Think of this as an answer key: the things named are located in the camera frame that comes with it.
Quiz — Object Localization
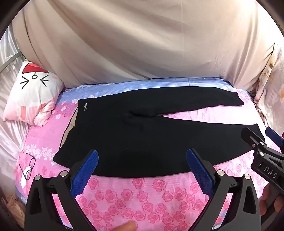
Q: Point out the black frame eyeglasses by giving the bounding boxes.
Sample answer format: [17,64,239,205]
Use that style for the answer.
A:
[19,152,36,180]

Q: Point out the cream floral cloth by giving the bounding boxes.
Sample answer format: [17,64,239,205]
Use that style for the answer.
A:
[254,42,284,122]

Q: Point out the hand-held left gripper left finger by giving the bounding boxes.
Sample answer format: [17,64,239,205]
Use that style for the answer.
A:
[25,150,99,231]

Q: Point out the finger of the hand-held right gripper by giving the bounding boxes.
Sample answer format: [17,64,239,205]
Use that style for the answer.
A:
[265,127,284,147]
[241,127,267,154]

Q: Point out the beige cloth backdrop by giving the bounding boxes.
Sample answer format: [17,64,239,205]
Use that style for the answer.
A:
[12,0,275,94]

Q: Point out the white satin cloth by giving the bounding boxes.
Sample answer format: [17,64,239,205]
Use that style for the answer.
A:
[0,24,30,178]

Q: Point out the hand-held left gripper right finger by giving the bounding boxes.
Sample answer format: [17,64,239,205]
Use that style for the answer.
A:
[186,148,261,231]

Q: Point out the pink floral bed sheet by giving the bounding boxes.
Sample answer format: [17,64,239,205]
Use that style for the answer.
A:
[17,77,282,231]

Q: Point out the cat face print pillow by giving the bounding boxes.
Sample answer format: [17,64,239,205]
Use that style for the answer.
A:
[3,60,65,127]

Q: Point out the black pants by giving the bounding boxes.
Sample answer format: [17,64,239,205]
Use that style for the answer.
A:
[53,85,265,178]

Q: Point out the person's left hand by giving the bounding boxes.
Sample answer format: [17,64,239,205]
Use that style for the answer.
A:
[119,221,138,231]

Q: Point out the person's right hand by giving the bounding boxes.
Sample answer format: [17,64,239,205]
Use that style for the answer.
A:
[260,184,284,216]

